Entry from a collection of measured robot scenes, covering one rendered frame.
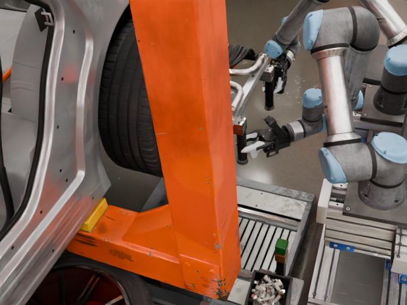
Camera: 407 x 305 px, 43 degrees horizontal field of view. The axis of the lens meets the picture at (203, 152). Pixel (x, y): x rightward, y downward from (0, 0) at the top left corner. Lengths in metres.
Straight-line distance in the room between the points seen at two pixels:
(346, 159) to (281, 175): 1.40
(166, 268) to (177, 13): 1.02
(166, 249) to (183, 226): 0.21
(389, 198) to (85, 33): 1.09
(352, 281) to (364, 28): 1.11
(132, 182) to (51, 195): 1.36
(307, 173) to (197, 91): 1.87
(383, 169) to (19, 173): 1.15
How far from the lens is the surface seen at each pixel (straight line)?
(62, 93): 1.67
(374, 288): 2.34
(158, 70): 1.23
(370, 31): 1.72
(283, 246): 1.85
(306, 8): 2.08
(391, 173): 1.69
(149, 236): 1.79
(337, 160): 1.62
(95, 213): 1.95
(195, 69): 1.18
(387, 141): 1.68
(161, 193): 2.65
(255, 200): 2.77
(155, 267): 1.90
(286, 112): 3.42
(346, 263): 2.39
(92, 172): 1.86
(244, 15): 4.49
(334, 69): 1.65
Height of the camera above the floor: 2.15
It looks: 43 degrees down
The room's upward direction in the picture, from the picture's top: 7 degrees counter-clockwise
